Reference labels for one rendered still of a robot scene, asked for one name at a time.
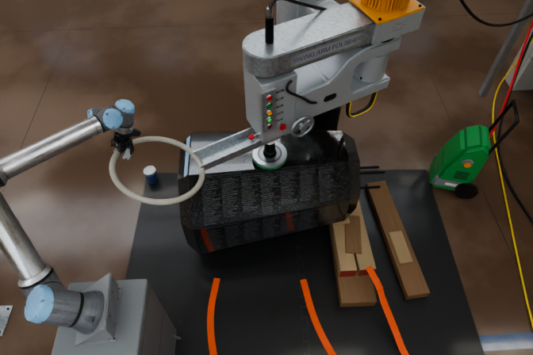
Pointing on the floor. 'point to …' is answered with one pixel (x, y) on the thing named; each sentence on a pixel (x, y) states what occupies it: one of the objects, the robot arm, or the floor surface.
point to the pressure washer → (466, 157)
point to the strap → (310, 315)
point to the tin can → (151, 174)
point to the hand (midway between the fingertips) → (124, 154)
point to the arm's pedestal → (127, 325)
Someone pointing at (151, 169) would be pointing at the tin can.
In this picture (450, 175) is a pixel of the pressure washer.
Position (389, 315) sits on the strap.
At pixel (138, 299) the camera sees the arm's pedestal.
